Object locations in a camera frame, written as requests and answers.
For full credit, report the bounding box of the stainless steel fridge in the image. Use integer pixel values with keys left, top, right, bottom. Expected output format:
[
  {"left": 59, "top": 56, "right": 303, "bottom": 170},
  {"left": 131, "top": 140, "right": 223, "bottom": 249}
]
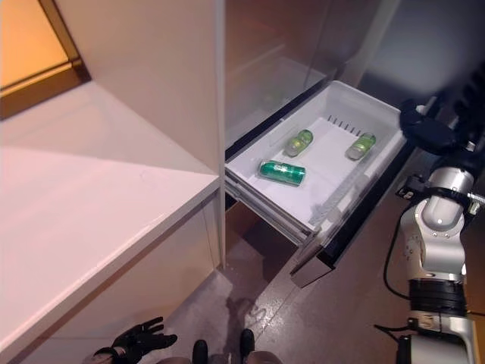
[{"left": 223, "top": 0, "right": 485, "bottom": 160}]

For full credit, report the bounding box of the dark fridge drawer front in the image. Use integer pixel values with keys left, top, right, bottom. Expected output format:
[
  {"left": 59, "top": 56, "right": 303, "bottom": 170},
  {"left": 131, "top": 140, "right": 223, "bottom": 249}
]
[{"left": 289, "top": 124, "right": 421, "bottom": 289}]

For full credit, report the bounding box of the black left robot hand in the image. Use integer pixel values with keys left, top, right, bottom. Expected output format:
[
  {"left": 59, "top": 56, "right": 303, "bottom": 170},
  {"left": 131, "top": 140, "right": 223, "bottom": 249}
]
[{"left": 93, "top": 316, "right": 178, "bottom": 364}]

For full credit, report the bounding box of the green bottle, right in drawer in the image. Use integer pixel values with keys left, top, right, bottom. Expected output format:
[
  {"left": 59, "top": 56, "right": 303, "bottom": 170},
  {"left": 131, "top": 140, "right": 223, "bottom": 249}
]
[{"left": 345, "top": 132, "right": 377, "bottom": 160}]

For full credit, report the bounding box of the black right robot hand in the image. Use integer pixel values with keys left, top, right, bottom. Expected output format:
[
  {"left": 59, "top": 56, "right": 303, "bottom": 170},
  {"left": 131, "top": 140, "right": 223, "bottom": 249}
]
[{"left": 398, "top": 64, "right": 485, "bottom": 171}]

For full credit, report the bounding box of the black robot foot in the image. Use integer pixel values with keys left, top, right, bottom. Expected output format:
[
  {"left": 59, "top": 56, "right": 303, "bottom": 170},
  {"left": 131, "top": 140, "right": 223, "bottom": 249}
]
[
  {"left": 192, "top": 339, "right": 208, "bottom": 364},
  {"left": 240, "top": 328, "right": 255, "bottom": 359}
]

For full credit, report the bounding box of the green bottle, in drawer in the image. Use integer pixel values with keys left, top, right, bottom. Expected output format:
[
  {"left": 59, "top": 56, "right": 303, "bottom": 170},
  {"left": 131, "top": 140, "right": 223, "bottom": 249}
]
[
  {"left": 284, "top": 129, "right": 314, "bottom": 157},
  {"left": 345, "top": 132, "right": 377, "bottom": 160}
]

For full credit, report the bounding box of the tall beige cabinet panel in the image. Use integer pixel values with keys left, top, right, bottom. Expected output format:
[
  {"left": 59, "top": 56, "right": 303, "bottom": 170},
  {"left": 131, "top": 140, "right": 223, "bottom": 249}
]
[{"left": 55, "top": 0, "right": 228, "bottom": 270}]

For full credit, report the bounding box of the black right robot foot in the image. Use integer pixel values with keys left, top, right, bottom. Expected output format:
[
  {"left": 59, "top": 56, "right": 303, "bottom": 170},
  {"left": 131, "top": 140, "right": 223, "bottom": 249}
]
[{"left": 240, "top": 328, "right": 255, "bottom": 359}]

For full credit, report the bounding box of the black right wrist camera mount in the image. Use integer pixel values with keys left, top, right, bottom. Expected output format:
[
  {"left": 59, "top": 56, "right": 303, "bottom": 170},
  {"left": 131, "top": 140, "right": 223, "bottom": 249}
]
[{"left": 396, "top": 174, "right": 485, "bottom": 215}]

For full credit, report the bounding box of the orange window with brown frame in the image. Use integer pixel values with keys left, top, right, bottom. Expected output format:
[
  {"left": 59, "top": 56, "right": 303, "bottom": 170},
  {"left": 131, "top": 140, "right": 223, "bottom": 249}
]
[{"left": 0, "top": 0, "right": 92, "bottom": 98}]

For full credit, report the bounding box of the white fridge drawer bin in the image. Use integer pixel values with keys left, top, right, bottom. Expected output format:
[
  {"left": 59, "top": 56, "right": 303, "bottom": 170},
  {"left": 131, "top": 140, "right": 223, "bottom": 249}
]
[{"left": 225, "top": 80, "right": 406, "bottom": 243}]

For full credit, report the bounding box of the dark green drink can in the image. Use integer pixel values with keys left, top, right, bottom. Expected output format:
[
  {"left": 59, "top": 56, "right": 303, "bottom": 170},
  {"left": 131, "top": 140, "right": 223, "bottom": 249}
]
[{"left": 258, "top": 160, "right": 306, "bottom": 187}]

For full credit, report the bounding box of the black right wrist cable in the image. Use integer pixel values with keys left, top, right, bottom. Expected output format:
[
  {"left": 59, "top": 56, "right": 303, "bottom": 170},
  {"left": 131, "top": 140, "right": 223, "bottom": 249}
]
[{"left": 374, "top": 215, "right": 414, "bottom": 342}]

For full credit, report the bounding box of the black left robot foot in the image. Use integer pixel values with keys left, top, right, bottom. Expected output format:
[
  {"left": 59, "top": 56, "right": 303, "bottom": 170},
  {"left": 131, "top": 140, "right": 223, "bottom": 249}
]
[{"left": 192, "top": 339, "right": 208, "bottom": 364}]

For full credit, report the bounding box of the green bottle, left in drawer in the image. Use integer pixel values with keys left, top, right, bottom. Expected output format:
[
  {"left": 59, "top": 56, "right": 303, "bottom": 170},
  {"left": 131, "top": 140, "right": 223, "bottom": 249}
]
[{"left": 284, "top": 129, "right": 314, "bottom": 157}]

